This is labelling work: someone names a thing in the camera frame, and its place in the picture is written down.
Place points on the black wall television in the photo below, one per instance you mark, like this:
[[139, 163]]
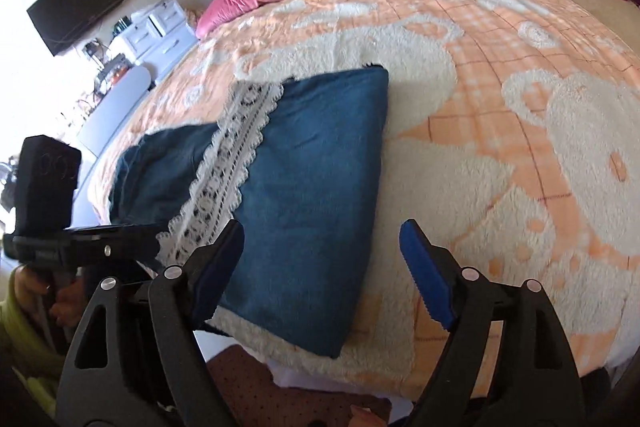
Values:
[[77, 4]]

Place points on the person's brown dotted clothing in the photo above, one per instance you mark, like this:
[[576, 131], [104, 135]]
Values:
[[280, 387]]

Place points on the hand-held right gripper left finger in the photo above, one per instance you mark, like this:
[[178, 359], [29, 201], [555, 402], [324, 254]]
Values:
[[212, 267]]

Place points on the blue denim pants lace trim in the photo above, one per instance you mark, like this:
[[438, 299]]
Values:
[[310, 207]]

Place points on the white rounded board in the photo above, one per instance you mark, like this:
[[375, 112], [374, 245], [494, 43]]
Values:
[[117, 107]]

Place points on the white drawer dresser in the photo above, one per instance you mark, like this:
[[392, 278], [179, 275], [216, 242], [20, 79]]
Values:
[[155, 39]]

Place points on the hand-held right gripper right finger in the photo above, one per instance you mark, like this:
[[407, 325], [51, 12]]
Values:
[[430, 277]]

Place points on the person's right hand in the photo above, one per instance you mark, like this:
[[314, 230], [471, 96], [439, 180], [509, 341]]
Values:
[[367, 418]]

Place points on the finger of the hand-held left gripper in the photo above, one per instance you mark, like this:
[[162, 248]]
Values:
[[135, 242]]

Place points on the orange white fleece blanket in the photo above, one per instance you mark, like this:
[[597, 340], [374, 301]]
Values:
[[500, 187]]

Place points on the beige bed sheet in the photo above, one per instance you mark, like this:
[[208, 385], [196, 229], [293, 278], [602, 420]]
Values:
[[600, 14]]

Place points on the person's left hand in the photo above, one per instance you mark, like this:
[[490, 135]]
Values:
[[60, 302]]

